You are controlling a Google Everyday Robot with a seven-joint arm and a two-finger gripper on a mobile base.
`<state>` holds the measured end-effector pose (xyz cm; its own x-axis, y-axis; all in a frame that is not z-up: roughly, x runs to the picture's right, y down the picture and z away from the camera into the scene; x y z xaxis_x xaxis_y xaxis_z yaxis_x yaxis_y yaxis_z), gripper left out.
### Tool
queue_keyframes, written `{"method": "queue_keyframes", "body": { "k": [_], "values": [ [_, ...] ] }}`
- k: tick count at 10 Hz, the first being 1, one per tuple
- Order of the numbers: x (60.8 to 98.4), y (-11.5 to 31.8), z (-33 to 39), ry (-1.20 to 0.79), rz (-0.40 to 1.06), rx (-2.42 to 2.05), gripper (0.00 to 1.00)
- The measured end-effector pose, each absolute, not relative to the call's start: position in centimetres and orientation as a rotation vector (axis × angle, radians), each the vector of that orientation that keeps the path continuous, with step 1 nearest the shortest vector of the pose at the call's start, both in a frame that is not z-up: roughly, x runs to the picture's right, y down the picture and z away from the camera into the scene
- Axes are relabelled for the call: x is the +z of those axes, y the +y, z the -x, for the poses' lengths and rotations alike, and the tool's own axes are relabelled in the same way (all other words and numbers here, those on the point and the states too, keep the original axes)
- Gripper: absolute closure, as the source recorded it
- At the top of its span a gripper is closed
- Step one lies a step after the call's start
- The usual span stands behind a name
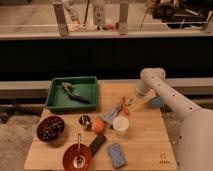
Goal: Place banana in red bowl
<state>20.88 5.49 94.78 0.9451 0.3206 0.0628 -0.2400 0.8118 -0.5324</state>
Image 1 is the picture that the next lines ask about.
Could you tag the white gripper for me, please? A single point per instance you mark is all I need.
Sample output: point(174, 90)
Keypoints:
point(139, 93)

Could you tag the yellow banana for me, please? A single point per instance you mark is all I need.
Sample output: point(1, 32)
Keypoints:
point(130, 101)

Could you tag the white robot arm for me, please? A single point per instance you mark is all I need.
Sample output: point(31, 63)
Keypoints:
point(195, 150)

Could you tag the red bowl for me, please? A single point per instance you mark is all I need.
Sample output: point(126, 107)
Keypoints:
point(70, 155)

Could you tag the dark bowl with beads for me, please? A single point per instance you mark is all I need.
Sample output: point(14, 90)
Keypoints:
point(50, 128)

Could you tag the blue cup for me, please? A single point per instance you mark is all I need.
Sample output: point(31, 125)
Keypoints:
point(156, 102)

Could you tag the white plastic cup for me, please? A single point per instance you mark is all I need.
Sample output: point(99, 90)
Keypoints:
point(120, 125)

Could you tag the light blue spatula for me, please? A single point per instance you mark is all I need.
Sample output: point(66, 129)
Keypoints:
point(110, 116)

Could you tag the orange round object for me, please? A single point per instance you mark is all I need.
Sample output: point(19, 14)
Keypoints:
point(98, 126)

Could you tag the black rectangular block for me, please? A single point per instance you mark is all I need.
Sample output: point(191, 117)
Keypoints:
point(96, 143)

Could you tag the blue sponge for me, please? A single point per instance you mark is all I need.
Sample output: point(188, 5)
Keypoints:
point(116, 155)

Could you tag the green plastic tray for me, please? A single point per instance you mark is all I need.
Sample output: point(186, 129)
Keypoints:
point(85, 86)

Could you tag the dark tool in tray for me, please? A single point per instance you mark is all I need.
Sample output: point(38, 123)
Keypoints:
point(69, 91)

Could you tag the metal spoon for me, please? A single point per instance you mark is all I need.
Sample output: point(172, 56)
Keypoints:
point(78, 159)

